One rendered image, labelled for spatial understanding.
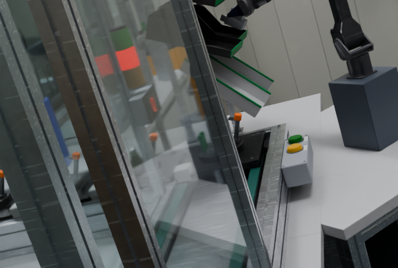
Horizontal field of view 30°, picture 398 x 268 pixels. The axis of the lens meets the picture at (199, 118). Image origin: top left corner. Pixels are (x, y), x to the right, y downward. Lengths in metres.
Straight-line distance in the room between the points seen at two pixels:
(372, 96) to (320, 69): 3.25
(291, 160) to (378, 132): 0.30
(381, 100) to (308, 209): 0.42
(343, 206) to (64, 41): 1.28
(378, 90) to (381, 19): 2.69
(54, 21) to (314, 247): 1.14
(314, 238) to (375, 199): 0.21
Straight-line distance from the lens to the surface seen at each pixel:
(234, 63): 2.54
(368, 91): 2.08
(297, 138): 2.05
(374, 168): 2.03
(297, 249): 1.71
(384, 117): 2.13
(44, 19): 0.66
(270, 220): 1.63
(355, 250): 1.81
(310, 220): 1.82
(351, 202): 1.86
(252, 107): 2.27
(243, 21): 2.43
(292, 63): 5.54
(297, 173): 1.91
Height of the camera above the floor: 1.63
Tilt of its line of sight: 15 degrees down
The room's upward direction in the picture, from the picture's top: 17 degrees counter-clockwise
